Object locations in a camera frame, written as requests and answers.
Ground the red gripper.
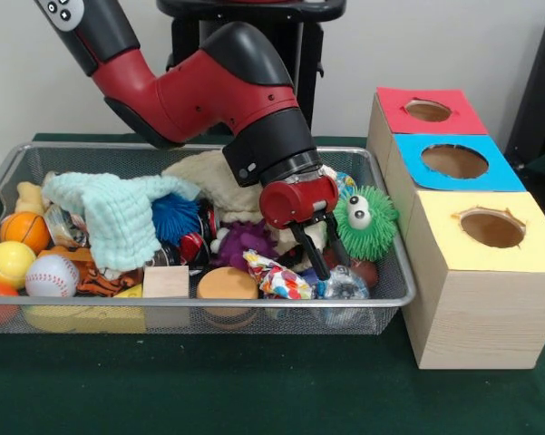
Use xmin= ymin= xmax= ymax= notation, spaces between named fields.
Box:
xmin=258 ymin=174 xmax=351 ymax=280

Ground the clear bluish snack packet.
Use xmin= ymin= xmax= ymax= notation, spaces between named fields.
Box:
xmin=315 ymin=265 xmax=372 ymax=301

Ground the cream waffle cloth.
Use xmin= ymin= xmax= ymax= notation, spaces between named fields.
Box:
xmin=161 ymin=150 xmax=341 ymax=273

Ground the mint green waffle cloth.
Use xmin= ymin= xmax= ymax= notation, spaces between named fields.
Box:
xmin=41 ymin=170 xmax=203 ymax=272

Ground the wooden three-hole sorting box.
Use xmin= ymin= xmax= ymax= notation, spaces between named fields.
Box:
xmin=365 ymin=85 xmax=545 ymax=371

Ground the green puffer toy with eyes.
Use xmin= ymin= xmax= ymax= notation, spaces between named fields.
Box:
xmin=333 ymin=184 xmax=399 ymax=262

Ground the multicolour print fabric bundle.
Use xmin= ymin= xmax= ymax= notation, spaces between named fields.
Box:
xmin=243 ymin=248 xmax=316 ymax=301

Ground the purple spiky rubber toy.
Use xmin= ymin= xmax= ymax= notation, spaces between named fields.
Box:
xmin=209 ymin=220 xmax=277 ymax=268

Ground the orange round foam disc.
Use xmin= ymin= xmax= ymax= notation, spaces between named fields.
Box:
xmin=197 ymin=266 xmax=260 ymax=300

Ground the plain wooden cube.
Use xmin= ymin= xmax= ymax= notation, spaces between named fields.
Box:
xmin=142 ymin=266 xmax=190 ymax=299

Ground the black standing panel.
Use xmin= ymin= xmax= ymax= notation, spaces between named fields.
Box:
xmin=505 ymin=7 xmax=545 ymax=160

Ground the white baseball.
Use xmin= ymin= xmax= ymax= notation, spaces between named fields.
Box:
xmin=25 ymin=253 xmax=81 ymax=298

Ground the orange basketball toy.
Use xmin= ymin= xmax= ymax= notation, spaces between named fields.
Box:
xmin=0 ymin=211 xmax=51 ymax=255

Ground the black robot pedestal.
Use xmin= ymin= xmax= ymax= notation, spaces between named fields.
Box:
xmin=156 ymin=0 xmax=348 ymax=137

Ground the shallow wire mesh bin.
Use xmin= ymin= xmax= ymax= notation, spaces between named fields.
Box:
xmin=0 ymin=140 xmax=417 ymax=336

